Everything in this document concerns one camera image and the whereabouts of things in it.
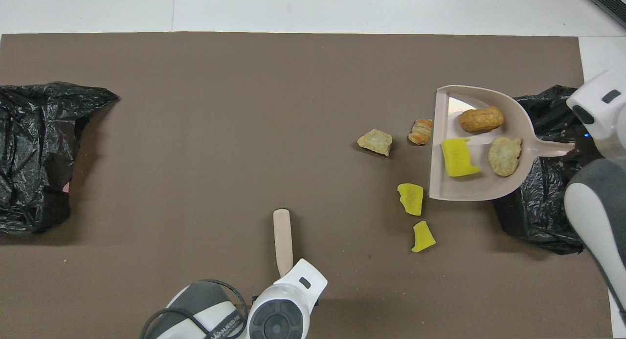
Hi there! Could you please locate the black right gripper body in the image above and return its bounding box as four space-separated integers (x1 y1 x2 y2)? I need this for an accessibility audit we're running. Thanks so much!
573 130 607 158

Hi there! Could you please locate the round bread slice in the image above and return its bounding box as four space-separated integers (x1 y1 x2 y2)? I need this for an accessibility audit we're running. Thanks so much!
488 136 523 177

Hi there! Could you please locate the brown bread roll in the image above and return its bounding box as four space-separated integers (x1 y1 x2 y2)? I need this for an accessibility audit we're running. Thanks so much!
459 106 505 134

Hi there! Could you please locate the beige plastic dustpan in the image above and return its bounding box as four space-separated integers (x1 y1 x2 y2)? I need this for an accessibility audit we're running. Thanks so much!
428 85 576 202

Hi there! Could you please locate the green and yellow sponge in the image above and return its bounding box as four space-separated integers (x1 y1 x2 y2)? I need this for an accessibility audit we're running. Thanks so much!
441 137 481 178

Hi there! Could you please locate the small yellow sponge piece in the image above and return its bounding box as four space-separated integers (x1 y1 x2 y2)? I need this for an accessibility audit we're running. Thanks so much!
411 221 437 253

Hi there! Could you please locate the large yellow sponge piece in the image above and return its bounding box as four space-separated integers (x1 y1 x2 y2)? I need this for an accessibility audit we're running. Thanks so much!
397 183 425 217

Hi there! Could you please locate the pale bread piece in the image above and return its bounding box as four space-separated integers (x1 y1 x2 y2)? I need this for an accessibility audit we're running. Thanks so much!
357 129 393 157

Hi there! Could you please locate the black bag lined bin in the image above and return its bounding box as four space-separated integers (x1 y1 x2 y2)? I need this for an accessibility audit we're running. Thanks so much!
0 81 119 234
492 85 608 255

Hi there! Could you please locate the dark grey ribbed object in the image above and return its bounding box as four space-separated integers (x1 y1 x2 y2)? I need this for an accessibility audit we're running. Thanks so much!
581 0 626 29

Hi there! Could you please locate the brown table mat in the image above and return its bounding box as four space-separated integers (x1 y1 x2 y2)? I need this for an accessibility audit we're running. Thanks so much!
0 32 615 339

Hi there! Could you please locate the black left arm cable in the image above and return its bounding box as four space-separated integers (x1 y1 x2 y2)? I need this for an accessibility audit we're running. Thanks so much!
139 279 251 339

